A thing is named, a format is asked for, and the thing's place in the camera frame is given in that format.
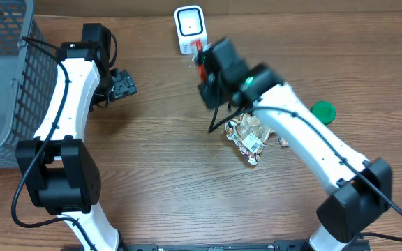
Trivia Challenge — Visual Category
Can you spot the red snack bar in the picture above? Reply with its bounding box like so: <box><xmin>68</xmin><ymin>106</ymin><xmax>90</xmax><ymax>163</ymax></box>
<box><xmin>190</xmin><ymin>39</ymin><xmax>207</xmax><ymax>82</ymax></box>

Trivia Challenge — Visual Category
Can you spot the clear brown snack bag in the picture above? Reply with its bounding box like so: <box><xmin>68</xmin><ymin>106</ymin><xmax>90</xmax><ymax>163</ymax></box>
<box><xmin>224</xmin><ymin>114</ymin><xmax>274</xmax><ymax>166</ymax></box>

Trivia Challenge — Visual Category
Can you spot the orange snack packet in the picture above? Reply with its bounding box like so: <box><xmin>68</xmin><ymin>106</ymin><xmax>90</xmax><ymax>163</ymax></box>
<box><xmin>278</xmin><ymin>137</ymin><xmax>289</xmax><ymax>147</ymax></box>

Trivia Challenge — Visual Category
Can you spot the green lid Knorr jar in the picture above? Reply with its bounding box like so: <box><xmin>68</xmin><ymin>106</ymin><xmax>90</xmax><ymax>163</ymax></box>
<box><xmin>310</xmin><ymin>100</ymin><xmax>337</xmax><ymax>125</ymax></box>

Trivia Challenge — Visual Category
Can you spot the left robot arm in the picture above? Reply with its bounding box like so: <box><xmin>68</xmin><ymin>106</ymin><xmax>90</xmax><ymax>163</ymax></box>
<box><xmin>10</xmin><ymin>23</ymin><xmax>137</xmax><ymax>250</ymax></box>

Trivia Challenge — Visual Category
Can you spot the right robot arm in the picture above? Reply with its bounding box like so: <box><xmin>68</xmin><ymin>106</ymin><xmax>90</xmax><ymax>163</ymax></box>
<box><xmin>191</xmin><ymin>38</ymin><xmax>392</xmax><ymax>250</ymax></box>

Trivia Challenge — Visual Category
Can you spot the white barcode scanner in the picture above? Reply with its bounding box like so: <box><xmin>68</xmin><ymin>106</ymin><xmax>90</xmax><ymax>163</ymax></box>
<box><xmin>174</xmin><ymin>5</ymin><xmax>208</xmax><ymax>55</ymax></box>

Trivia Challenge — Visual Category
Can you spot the grey plastic mesh basket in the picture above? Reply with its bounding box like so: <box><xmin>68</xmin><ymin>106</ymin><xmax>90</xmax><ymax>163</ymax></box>
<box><xmin>0</xmin><ymin>0</ymin><xmax>57</xmax><ymax>168</ymax></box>

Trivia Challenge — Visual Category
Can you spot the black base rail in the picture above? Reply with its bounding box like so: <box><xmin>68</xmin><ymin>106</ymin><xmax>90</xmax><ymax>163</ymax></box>
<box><xmin>61</xmin><ymin>238</ymin><xmax>372</xmax><ymax>251</ymax></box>

